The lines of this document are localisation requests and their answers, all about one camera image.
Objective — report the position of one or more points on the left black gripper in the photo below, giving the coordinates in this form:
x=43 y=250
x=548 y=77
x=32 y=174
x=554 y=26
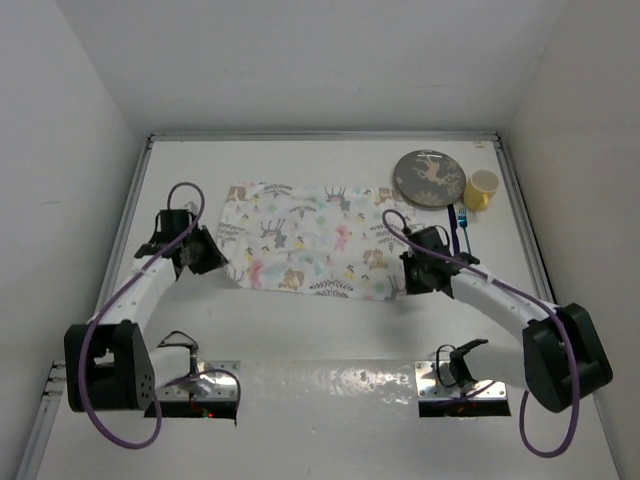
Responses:
x=213 y=257

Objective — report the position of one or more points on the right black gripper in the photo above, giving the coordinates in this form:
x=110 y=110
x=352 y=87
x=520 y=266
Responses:
x=411 y=286

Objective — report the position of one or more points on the purple plastic knife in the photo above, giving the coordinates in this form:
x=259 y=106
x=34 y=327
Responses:
x=453 y=226

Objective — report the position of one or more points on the blue plastic fork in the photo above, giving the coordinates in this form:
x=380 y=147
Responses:
x=463 y=224

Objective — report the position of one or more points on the dark reindeer plate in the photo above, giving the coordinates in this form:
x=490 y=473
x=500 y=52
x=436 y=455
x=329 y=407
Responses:
x=429 y=179

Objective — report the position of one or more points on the animal print cloth placemat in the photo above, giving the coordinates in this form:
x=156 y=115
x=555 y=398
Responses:
x=323 y=241

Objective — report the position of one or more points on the yellow cup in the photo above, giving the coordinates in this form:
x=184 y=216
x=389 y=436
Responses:
x=481 y=187

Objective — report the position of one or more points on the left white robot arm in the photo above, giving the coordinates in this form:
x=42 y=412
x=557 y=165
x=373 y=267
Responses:
x=120 y=372

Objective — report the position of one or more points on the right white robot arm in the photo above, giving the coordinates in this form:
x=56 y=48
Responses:
x=560 y=357

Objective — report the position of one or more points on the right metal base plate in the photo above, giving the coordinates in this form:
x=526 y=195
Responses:
x=434 y=383

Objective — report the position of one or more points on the metal base plate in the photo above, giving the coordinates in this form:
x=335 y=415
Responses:
x=434 y=383
x=211 y=381

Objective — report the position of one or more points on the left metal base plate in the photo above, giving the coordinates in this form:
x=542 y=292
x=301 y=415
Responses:
x=211 y=381

